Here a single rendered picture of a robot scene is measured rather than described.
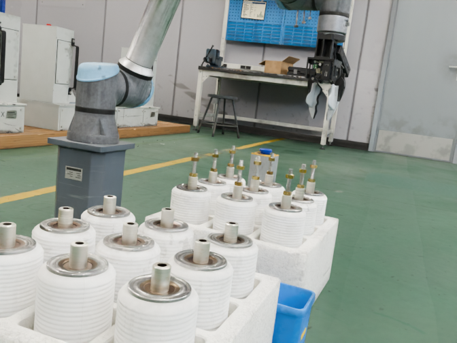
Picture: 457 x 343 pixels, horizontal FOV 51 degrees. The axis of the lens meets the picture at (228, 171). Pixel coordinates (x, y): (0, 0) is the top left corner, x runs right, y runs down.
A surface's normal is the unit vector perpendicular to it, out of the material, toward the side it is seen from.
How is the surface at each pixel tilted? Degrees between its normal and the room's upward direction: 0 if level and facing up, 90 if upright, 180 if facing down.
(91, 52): 90
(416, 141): 90
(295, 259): 90
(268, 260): 90
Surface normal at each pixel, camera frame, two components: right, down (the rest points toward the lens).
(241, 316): 0.12, -0.98
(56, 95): 0.94, 0.16
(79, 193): -0.33, 0.11
